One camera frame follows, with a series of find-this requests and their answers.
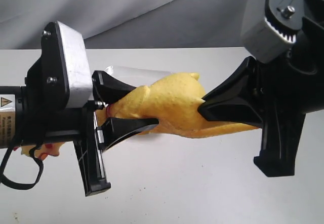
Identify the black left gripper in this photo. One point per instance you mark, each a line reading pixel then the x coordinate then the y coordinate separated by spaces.
pixel 79 125

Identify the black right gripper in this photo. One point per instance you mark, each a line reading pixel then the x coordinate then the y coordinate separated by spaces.
pixel 291 86

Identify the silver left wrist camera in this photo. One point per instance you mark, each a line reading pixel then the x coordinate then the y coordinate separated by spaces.
pixel 68 64

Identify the white square plate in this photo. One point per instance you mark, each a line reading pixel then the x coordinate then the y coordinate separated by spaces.
pixel 124 73

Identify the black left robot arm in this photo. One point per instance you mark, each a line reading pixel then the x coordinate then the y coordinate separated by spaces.
pixel 13 119

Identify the yellow rubber chicken toy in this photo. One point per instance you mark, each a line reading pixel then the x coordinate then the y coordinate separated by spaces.
pixel 174 101

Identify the grey backdrop cloth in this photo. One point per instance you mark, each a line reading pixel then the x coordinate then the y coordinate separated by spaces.
pixel 126 24

